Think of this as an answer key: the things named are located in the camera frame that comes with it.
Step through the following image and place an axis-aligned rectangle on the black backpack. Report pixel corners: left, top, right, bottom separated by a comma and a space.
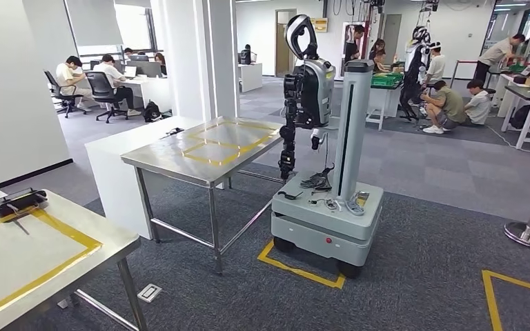
508, 104, 530, 130
143, 101, 164, 123

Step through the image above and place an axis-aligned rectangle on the floor socket plate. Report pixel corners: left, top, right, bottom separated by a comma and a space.
137, 283, 164, 304

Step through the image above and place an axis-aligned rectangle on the steel table yellow tape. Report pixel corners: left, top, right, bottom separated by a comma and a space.
119, 116, 285, 277

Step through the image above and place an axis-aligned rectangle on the grey roller blind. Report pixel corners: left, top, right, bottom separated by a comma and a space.
66, 0, 124, 47

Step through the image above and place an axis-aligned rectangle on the grey desk partition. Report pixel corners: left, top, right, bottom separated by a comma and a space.
126, 60, 164, 79

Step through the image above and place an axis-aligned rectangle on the white office desk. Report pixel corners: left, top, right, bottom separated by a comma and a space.
117, 74, 173, 114
237, 62, 264, 94

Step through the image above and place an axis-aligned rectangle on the white table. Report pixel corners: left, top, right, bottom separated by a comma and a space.
84, 116, 204, 241
364, 82, 405, 132

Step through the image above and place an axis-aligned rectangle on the black controller with antennas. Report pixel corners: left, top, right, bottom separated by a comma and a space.
0, 188, 49, 237

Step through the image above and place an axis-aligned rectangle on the green plastic crate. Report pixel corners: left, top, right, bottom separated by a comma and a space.
370, 72, 405, 88

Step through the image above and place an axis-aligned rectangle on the steel workbench yellow tape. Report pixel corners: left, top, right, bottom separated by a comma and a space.
0, 179, 149, 331

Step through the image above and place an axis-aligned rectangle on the black white humanoid robot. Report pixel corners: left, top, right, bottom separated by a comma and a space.
398, 25, 432, 123

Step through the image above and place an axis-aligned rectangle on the grey wheeled humanoid robot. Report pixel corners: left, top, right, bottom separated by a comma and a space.
270, 13, 385, 281

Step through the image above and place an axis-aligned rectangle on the black office chair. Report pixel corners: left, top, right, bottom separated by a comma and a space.
84, 71, 130, 125
43, 69, 88, 119

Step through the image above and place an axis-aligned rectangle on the wooden door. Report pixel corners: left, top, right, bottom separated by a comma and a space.
274, 8, 298, 78

